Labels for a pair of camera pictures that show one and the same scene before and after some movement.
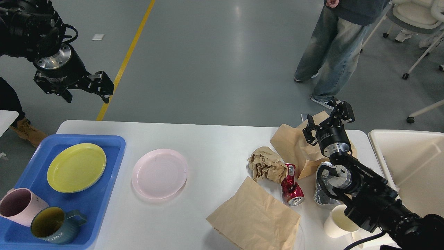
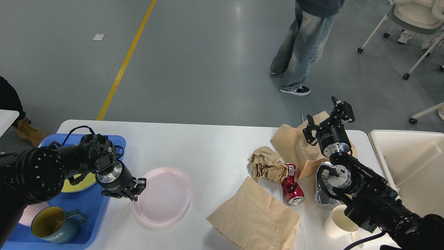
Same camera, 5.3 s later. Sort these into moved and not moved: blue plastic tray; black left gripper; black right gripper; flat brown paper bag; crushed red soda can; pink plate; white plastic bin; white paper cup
Moved: black left gripper; pink plate
Not moved: black right gripper; flat brown paper bag; white plastic bin; white paper cup; blue plastic tray; crushed red soda can
